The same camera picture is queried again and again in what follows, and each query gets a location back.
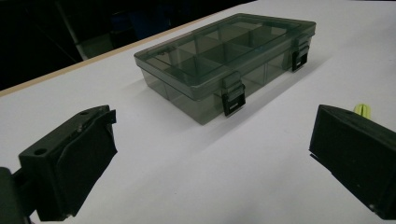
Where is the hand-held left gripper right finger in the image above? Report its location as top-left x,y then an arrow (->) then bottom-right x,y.
308,104 -> 396,220

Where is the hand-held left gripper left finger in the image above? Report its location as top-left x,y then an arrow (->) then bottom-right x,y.
18,105 -> 119,222

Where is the yellow-green plastic clip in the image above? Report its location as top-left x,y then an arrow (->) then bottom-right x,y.
353,103 -> 372,119

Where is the grey transparent compartment box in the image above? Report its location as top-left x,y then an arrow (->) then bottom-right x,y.
134,12 -> 317,126

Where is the white table cover board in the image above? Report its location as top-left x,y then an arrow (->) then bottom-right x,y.
0,0 -> 396,224

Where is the grey metal stand pole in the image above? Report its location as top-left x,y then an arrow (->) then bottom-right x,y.
55,0 -> 92,61

